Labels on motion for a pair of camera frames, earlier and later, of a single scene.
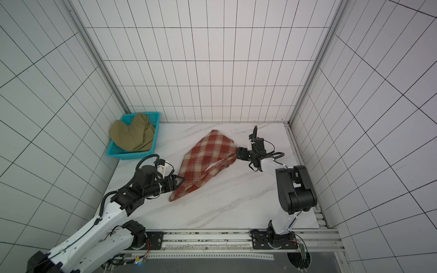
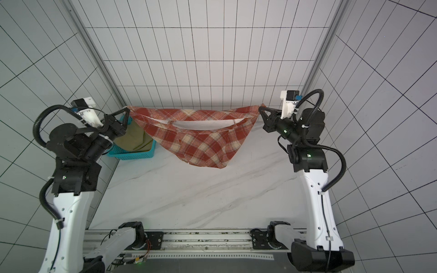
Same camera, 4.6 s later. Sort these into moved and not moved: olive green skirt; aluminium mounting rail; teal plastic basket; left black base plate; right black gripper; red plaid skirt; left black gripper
Moved: left black gripper; right black gripper; red plaid skirt
Not moved: olive green skirt; aluminium mounting rail; teal plastic basket; left black base plate
